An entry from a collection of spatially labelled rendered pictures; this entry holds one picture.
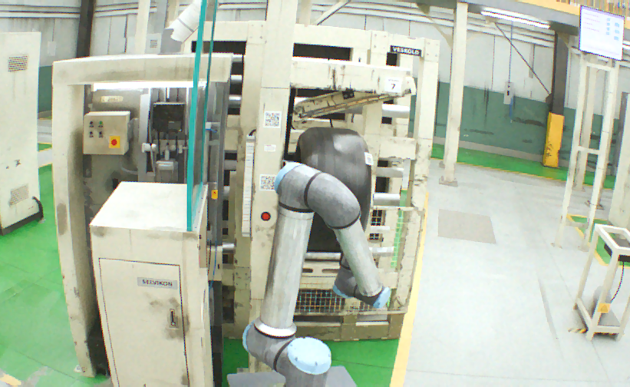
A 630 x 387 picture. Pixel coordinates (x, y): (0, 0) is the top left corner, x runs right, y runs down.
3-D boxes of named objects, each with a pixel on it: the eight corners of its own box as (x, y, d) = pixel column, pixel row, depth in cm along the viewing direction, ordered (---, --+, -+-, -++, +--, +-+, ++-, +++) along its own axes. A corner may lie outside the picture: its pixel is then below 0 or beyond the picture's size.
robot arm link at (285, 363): (307, 401, 167) (312, 367, 160) (272, 379, 177) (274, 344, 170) (334, 384, 178) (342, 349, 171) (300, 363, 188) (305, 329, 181)
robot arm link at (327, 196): (357, 176, 155) (396, 294, 202) (324, 164, 162) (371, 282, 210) (334, 205, 150) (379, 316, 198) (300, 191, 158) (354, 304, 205)
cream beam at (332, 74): (287, 87, 259) (289, 59, 255) (283, 84, 283) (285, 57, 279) (405, 97, 268) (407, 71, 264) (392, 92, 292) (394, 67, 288)
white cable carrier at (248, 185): (242, 236, 252) (246, 136, 238) (242, 233, 256) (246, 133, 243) (251, 236, 252) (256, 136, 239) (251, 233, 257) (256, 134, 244)
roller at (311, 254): (283, 246, 249) (282, 251, 253) (283, 256, 247) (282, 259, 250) (357, 249, 254) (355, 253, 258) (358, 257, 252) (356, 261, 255)
